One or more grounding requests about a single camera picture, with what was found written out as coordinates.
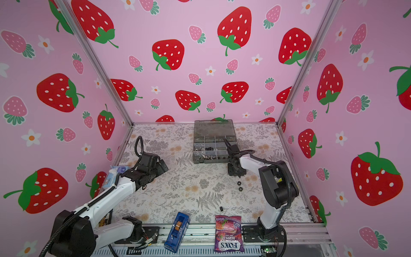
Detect grey plastic compartment organizer box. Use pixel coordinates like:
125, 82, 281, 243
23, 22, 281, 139
193, 118, 240, 164

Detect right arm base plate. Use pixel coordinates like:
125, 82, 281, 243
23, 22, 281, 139
242, 225, 287, 243

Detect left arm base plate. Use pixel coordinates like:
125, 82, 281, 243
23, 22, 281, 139
127, 226, 160, 244

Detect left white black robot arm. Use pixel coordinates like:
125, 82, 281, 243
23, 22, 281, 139
39, 152, 168, 257

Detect blue white tissue pack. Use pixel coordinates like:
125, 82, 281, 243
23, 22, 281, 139
102, 166, 130, 190

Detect blue rectangular plastic box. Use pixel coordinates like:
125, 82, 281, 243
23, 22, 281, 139
164, 212, 191, 253

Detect purple Fox's candy bag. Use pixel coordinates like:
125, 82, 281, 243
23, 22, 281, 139
214, 215, 245, 253

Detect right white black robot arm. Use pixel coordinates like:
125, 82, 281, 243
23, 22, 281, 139
224, 139, 299, 242

